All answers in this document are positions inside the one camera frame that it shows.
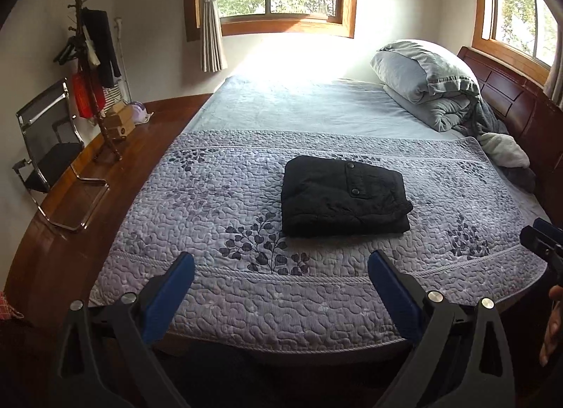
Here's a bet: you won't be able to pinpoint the grey bed sheet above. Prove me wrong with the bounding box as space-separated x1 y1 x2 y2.
182 75 471 141

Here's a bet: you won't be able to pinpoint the grey folded duvet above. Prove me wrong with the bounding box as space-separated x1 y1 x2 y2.
382 84 485 133

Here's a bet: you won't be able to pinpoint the beige tied curtain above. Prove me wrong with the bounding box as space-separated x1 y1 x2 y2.
196 0 228 73

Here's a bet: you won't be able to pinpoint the grey quilted leaf-print bedspread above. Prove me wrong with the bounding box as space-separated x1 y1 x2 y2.
88 128 550 353

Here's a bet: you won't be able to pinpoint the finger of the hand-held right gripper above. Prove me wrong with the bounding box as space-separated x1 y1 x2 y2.
519 217 563 279

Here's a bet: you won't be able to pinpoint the grey pillow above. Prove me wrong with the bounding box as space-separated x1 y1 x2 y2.
370 39 481 106

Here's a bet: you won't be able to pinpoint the white fleece blanket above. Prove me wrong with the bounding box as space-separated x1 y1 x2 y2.
477 132 531 169

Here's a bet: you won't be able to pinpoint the wooden coat rack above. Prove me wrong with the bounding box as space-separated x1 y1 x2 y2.
53 0 128 165

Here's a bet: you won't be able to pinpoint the white striped rack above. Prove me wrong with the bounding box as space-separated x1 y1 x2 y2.
103 16 133 106

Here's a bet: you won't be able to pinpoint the black hanging garment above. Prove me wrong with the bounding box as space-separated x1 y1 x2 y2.
81 7 122 89

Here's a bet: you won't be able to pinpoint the narrow wooden-framed window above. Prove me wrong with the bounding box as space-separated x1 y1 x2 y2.
473 0 563 83

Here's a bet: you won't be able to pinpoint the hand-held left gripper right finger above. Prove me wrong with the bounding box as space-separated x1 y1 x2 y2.
367 250 515 408

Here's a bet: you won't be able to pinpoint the dark wooden headboard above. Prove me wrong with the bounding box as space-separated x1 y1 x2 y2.
456 46 563 215

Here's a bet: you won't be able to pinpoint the black mesh chrome chair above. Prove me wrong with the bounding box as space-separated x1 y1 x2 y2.
12 78 110 232

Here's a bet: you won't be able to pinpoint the cardboard box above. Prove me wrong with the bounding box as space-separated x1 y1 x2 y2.
103 104 135 141

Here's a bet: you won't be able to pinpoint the red checked cloth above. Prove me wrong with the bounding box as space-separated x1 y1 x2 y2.
0 290 24 319

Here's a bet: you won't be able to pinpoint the person's right hand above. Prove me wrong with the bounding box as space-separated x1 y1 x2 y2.
540 284 563 367

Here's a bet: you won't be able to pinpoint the white lilac small appliance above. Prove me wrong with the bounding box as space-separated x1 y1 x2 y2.
127 101 154 124

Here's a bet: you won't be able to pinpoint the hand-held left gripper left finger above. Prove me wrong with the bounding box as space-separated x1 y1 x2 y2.
48 252 195 408

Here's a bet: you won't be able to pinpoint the red hanging bag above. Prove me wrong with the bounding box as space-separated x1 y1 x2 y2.
71 71 107 119

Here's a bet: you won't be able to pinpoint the dark grey blanket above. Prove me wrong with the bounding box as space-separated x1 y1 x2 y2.
457 98 538 194

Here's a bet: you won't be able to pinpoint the black pants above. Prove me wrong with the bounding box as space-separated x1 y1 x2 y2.
280 155 414 238

